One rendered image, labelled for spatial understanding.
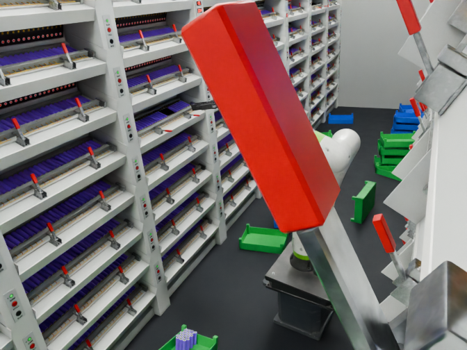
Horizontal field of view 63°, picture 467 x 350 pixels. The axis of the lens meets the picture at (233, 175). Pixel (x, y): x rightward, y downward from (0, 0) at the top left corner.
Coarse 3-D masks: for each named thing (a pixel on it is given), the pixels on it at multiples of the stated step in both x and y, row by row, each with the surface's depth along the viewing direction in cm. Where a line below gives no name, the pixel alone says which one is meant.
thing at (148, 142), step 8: (176, 96) 226; (184, 96) 228; (136, 112) 197; (192, 112) 220; (200, 112) 222; (184, 120) 210; (192, 120) 215; (168, 128) 198; (176, 128) 202; (184, 128) 211; (152, 136) 188; (160, 136) 190; (168, 136) 198; (144, 144) 180; (152, 144) 187; (144, 152) 183
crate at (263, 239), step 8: (248, 224) 272; (248, 232) 274; (256, 232) 274; (264, 232) 272; (272, 232) 269; (280, 232) 267; (240, 240) 256; (248, 240) 267; (256, 240) 266; (264, 240) 266; (272, 240) 265; (280, 240) 264; (240, 248) 259; (248, 248) 257; (256, 248) 255; (264, 248) 253; (272, 248) 251; (280, 248) 249
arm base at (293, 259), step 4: (292, 256) 187; (292, 260) 185; (296, 260) 182; (300, 260) 181; (304, 260) 180; (308, 260) 180; (292, 264) 184; (296, 264) 182; (300, 264) 181; (304, 264) 180; (308, 264) 181; (296, 268) 183; (300, 268) 181; (304, 268) 181; (308, 268) 182; (312, 268) 180
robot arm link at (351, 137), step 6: (336, 132) 167; (342, 132) 163; (348, 132) 163; (354, 132) 164; (336, 138) 159; (342, 138) 158; (348, 138) 159; (354, 138) 161; (354, 144) 160; (360, 144) 165; (354, 150) 160; (336, 174) 171; (342, 174) 172; (336, 180) 173; (342, 180) 175
